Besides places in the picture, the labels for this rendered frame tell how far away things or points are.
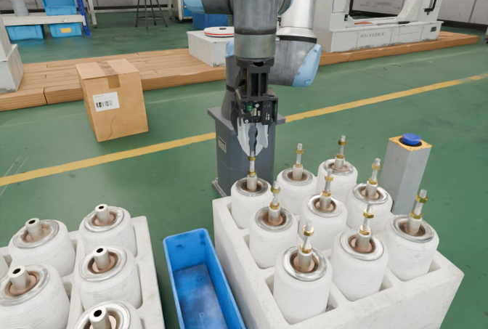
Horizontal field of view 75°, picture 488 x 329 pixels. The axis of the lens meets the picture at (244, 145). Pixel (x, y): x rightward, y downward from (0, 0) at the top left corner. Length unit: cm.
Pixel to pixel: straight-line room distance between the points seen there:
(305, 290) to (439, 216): 74
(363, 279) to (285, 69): 53
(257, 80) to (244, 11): 12
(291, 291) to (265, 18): 44
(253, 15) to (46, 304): 56
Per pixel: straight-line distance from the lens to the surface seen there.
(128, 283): 61
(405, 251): 68
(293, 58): 86
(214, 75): 240
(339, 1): 311
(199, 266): 90
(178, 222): 104
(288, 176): 78
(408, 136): 88
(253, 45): 56
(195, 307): 83
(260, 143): 68
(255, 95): 57
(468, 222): 124
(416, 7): 407
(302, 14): 89
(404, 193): 93
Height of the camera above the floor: 68
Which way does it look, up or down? 28 degrees down
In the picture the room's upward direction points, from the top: straight up
